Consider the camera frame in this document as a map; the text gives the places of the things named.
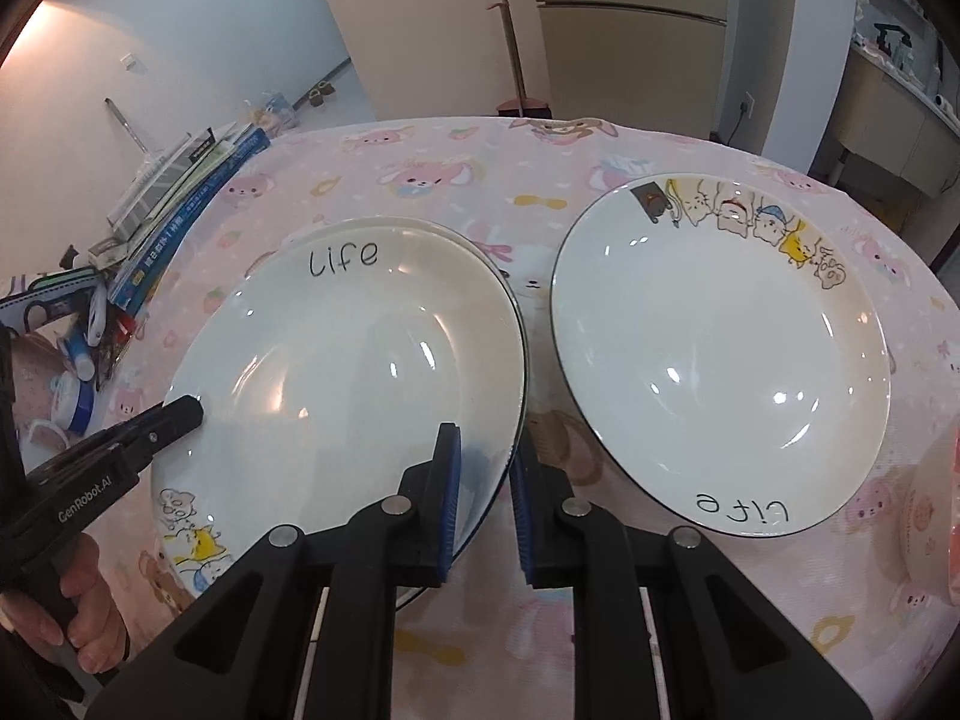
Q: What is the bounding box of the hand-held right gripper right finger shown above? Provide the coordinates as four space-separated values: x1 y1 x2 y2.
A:
508 427 912 720

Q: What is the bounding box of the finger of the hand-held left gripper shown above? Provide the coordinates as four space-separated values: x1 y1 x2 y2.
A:
90 397 205 481

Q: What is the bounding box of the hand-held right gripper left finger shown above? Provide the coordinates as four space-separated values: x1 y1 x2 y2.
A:
86 422 464 720

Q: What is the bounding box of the white cartoon print plate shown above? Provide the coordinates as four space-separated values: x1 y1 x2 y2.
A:
150 216 526 601
551 172 895 539
427 221 532 612

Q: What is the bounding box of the pink inside ceramic bowl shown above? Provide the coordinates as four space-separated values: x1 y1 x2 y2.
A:
898 427 960 605

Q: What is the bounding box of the person's left hand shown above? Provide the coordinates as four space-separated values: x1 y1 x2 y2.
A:
0 532 130 676

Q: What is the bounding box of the white round container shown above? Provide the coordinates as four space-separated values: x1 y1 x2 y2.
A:
45 375 98 436

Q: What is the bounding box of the dark blue white packet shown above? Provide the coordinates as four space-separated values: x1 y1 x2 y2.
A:
0 274 98 331

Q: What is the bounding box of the clear plastic box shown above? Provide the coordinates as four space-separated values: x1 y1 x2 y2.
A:
105 150 196 241

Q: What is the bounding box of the thin metal rod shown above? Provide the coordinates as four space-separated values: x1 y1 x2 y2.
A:
103 97 149 160

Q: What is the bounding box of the blue tissue pack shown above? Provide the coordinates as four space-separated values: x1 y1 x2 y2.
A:
251 92 301 137

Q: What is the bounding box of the pink cartoon print tablecloth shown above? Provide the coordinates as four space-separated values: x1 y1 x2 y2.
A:
0 114 960 720

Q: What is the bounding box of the beige refrigerator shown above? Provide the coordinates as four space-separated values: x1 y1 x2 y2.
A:
517 0 732 140

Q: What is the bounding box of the beige vanity cabinet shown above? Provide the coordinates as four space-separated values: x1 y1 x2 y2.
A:
836 41 960 200

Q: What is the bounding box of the black faucet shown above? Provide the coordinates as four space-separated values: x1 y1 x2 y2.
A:
874 24 912 61

